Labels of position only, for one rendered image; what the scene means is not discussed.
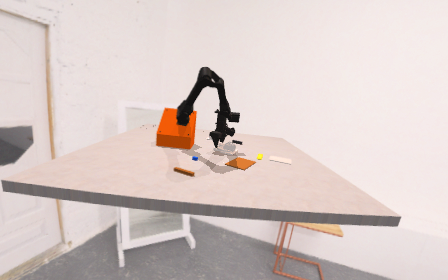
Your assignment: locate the orange-brown rounded bar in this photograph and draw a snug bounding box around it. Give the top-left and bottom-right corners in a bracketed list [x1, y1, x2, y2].
[173, 167, 194, 177]

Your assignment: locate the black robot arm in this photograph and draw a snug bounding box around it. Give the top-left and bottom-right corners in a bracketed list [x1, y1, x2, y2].
[176, 67, 240, 137]

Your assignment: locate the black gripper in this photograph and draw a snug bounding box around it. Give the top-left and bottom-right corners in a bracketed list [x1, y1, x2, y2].
[209, 121, 228, 148]

